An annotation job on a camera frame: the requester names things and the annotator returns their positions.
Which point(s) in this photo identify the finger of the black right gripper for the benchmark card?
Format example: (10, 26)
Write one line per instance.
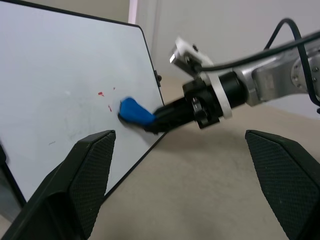
(172, 122)
(175, 108)

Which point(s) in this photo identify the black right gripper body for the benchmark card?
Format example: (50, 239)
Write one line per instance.
(202, 100)

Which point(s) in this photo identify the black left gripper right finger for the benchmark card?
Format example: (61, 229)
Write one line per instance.
(287, 180)

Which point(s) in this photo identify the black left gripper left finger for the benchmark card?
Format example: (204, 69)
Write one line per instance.
(75, 180)

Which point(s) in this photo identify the blue eraser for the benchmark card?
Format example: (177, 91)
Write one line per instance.
(135, 111)

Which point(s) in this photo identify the black-framed whiteboard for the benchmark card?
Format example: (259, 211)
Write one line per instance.
(62, 62)

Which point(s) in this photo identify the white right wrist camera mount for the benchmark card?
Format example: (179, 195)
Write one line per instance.
(190, 53)

